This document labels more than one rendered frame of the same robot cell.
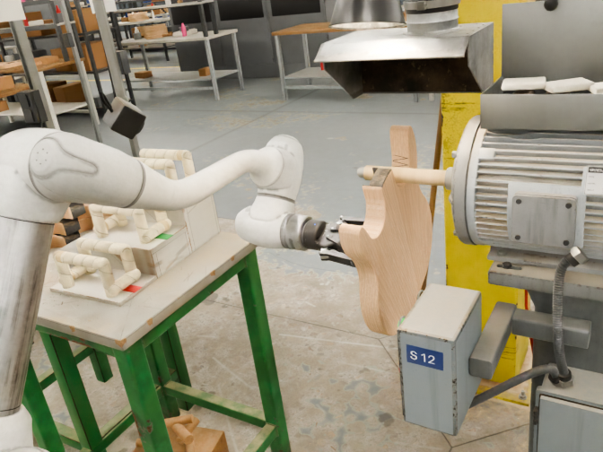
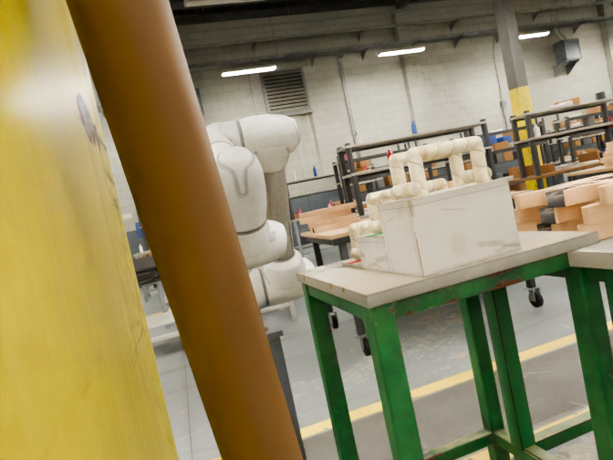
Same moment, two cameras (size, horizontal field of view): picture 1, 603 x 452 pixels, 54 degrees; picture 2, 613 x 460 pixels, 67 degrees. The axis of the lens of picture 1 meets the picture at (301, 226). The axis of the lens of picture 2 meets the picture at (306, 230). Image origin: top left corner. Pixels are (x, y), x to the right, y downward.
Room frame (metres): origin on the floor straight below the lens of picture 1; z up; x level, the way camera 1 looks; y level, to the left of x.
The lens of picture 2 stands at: (2.20, -0.64, 1.14)
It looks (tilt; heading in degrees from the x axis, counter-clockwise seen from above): 3 degrees down; 131
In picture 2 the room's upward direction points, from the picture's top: 12 degrees counter-clockwise
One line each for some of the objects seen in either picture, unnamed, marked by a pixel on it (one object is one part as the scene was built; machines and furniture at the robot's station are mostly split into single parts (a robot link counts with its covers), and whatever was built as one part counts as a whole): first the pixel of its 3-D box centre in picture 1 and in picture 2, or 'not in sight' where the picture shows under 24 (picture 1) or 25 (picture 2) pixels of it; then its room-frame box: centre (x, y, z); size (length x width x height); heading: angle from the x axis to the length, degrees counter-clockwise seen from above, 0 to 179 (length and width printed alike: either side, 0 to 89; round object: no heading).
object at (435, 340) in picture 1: (485, 369); not in sight; (0.82, -0.29, 0.99); 0.24 x 0.21 x 0.26; 56
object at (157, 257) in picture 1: (137, 247); (416, 242); (1.59, 0.49, 0.98); 0.27 x 0.16 x 0.09; 60
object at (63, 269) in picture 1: (64, 271); not in sight; (1.47, 0.67, 0.99); 0.03 x 0.03 x 0.09
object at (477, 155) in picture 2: not in sight; (479, 162); (1.81, 0.46, 1.15); 0.03 x 0.03 x 0.09
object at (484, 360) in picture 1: (493, 337); not in sight; (0.87, -0.32, 1.02); 0.19 x 0.04 x 0.04; 146
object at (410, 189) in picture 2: not in sight; (406, 190); (1.68, 0.33, 1.12); 0.11 x 0.03 x 0.03; 150
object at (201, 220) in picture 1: (167, 213); (447, 226); (1.73, 0.41, 1.02); 0.27 x 0.15 x 0.17; 60
